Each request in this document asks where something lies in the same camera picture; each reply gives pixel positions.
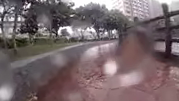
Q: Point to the red brick path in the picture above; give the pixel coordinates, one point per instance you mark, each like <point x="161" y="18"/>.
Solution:
<point x="96" y="86"/>

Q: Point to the pale kerb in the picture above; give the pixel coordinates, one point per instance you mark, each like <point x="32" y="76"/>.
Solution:
<point x="44" y="55"/>

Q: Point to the row of trees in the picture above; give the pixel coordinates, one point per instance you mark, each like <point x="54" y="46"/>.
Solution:
<point x="56" y="17"/>

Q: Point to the hedge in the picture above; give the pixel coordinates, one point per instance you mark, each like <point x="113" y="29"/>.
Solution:
<point x="42" y="40"/>

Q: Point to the grass strip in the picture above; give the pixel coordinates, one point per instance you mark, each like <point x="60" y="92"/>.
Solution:
<point x="33" y="50"/>

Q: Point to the grey asphalt path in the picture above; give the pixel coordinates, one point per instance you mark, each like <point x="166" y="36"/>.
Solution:
<point x="36" y="72"/>

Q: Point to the tall pale apartment building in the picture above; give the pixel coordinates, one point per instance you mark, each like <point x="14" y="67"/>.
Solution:
<point x="131" y="3"/>

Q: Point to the wooden rail fence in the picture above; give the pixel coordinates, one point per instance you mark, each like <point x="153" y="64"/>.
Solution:
<point x="167" y="30"/>

